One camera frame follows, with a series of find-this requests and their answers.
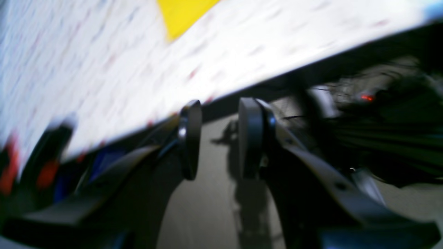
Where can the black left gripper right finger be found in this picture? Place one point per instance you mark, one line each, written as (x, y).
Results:
(318, 207)

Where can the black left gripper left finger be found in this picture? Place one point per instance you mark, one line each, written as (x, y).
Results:
(120, 191)

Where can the yellow T-shirt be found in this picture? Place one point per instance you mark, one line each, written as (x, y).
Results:
(180, 15)

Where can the speckled white tablecloth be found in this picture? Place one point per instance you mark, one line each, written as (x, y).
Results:
(109, 64)

